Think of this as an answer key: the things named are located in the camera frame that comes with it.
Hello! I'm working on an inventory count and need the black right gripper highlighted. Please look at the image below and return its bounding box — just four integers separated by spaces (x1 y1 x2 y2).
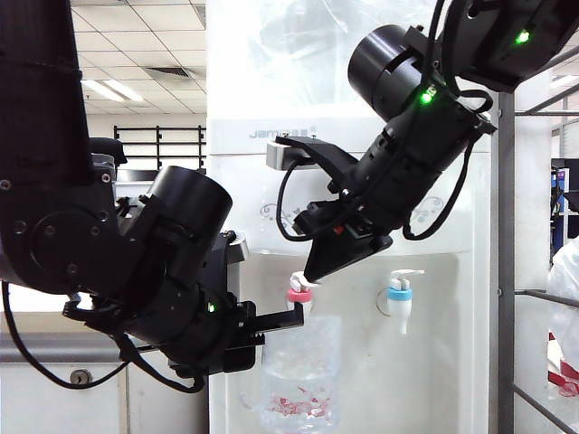
293 128 470 285

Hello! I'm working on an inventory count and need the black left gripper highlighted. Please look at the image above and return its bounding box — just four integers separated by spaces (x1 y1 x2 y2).
169 288 306 377

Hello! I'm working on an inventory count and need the red hot water tap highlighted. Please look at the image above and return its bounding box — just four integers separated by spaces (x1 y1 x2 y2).
287 270 320 327

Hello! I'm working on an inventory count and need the clear plastic mug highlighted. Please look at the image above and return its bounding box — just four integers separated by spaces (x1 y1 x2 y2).
260 314 343 431

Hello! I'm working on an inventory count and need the blue cold water tap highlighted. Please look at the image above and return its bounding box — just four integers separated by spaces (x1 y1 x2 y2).
376 269 426 336

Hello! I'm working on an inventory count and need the white water dispenser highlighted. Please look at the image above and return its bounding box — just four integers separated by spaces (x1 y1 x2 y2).
205 115 494 434

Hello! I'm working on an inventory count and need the frosted desk partition panel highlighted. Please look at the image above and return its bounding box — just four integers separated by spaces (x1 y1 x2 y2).
115 180 157 201

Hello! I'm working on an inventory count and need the clear water jug in bag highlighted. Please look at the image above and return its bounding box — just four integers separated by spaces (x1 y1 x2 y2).
246 0 436 119

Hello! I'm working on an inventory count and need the white desk cabinet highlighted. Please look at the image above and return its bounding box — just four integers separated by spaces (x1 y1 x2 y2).
0 310 212 434

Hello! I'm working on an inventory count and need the dark grey water bottle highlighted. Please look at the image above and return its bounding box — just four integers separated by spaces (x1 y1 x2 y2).
88 137 128 183

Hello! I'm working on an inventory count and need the black metal rack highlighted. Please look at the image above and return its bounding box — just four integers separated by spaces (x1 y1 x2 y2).
488 42 579 434

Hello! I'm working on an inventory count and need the white plastic bag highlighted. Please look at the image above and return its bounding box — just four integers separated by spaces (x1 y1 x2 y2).
546 237 579 399

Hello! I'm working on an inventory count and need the dark cabinet with blue screen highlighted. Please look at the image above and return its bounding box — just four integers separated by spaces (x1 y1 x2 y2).
549 157 579 240

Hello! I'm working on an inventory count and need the ceiling air vent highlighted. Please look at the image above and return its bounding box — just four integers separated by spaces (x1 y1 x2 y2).
145 67 196 82

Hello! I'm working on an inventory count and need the red and white packaging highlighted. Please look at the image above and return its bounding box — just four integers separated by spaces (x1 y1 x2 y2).
546 332 579 400

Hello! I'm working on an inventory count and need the twin tube ceiling light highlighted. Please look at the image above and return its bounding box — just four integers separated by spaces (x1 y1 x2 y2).
80 79 146 103

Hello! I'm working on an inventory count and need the black camera cable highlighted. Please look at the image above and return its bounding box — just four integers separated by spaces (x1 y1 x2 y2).
276 160 318 243

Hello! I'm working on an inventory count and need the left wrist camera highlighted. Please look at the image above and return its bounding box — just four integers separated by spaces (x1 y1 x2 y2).
216 230 251 275

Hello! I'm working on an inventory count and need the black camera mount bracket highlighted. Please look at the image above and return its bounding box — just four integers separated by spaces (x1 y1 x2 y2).
275 135 364 193

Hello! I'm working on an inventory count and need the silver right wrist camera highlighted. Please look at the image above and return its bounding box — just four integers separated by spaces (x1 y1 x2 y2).
265 138 298 173

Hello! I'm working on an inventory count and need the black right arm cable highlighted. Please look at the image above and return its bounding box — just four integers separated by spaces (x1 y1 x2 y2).
401 146 474 241

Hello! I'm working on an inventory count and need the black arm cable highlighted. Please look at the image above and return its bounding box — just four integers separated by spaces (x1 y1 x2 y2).
401 146 474 241
0 282 205 394

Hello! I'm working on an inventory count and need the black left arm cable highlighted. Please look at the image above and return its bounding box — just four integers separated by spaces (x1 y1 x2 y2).
0 282 205 394

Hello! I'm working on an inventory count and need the black wall shelf frame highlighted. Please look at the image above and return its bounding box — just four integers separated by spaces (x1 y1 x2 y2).
112 125 207 173

